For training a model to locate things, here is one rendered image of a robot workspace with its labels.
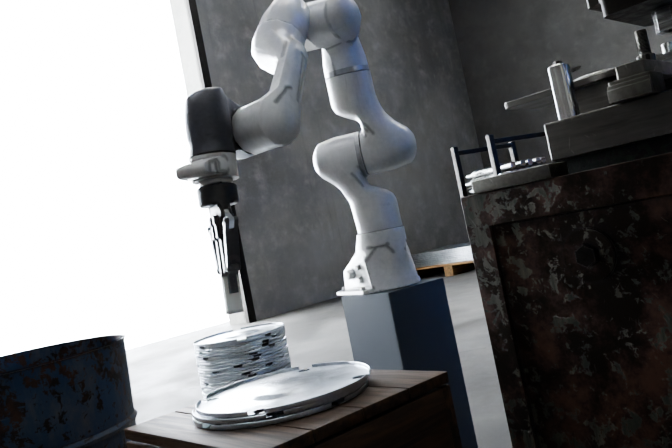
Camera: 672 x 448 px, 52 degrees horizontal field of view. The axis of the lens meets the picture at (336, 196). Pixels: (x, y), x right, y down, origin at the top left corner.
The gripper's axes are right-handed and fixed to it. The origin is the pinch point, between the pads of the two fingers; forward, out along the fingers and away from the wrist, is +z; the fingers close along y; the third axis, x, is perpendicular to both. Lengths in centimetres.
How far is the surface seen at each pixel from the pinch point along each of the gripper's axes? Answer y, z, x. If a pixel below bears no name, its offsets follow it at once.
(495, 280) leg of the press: -32.2, 5.0, -34.0
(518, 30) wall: 505, -270, -556
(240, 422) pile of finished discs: -22.3, 18.7, 8.1
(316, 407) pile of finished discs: -24.0, 19.0, -3.3
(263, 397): -16.3, 16.9, 2.2
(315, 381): -17.0, 16.2, -6.6
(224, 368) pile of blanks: 83, 20, -19
